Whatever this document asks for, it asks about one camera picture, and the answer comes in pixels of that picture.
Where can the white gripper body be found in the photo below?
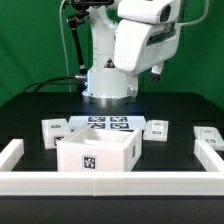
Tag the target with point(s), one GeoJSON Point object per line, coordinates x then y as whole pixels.
{"type": "Point", "coordinates": [136, 49]}

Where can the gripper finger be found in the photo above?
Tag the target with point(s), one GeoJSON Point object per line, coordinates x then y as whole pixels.
{"type": "Point", "coordinates": [156, 72]}

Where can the white cabinet door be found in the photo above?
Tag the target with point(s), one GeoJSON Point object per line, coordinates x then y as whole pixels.
{"type": "Point", "coordinates": [156, 130]}
{"type": "Point", "coordinates": [211, 135]}

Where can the white cabinet body box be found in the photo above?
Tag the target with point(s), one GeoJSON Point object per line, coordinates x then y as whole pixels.
{"type": "Point", "coordinates": [87, 149]}

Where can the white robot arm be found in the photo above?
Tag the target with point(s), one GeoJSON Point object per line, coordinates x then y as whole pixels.
{"type": "Point", "coordinates": [105, 83]}

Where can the white cabinet top block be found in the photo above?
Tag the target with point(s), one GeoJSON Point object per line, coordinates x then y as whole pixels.
{"type": "Point", "coordinates": [52, 130]}

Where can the white U-shaped fence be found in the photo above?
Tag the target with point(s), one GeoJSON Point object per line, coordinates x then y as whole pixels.
{"type": "Point", "coordinates": [208, 182]}

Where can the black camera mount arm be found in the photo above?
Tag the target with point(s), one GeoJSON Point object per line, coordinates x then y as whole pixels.
{"type": "Point", "coordinates": [79, 18]}

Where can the white marker base plate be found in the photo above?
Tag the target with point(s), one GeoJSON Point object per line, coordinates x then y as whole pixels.
{"type": "Point", "coordinates": [108, 122]}

